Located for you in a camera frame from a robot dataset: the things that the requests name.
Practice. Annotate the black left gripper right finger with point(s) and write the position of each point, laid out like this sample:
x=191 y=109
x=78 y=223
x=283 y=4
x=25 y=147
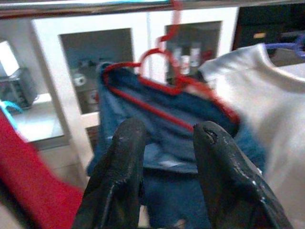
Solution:
x=228 y=181

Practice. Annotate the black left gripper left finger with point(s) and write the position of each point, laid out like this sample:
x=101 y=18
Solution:
x=114 y=181

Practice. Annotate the red plastic hanger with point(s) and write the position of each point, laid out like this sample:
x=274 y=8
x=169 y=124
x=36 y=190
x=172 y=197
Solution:
x=147 y=107

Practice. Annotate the cyan hanger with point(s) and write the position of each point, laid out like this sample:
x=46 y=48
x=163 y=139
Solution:
x=10 y=105

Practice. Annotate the purple hanger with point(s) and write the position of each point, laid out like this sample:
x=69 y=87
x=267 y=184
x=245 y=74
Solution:
x=299 y=47

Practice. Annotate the blue denim jeans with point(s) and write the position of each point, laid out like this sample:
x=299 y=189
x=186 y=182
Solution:
x=166 y=140

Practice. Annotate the white shirt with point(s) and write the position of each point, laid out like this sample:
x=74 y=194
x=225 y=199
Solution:
x=262 y=107

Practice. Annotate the red garment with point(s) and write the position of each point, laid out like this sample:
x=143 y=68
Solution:
x=28 y=171

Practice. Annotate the white mug red print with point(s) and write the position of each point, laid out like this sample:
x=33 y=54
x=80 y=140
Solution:
x=92 y=96

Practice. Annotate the white bottle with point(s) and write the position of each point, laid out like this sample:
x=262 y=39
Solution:
x=195 y=53
x=185 y=64

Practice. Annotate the grey metal appliance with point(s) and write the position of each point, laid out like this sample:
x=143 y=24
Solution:
x=19 y=88

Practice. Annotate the white glass door cabinet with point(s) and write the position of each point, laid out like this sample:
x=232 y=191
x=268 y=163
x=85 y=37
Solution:
x=143 y=23

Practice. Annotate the dark brown cabinet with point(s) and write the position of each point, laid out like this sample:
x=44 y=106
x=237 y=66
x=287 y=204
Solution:
x=262 y=21

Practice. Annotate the steel and black clothes rack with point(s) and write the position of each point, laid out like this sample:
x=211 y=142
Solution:
x=95 y=7

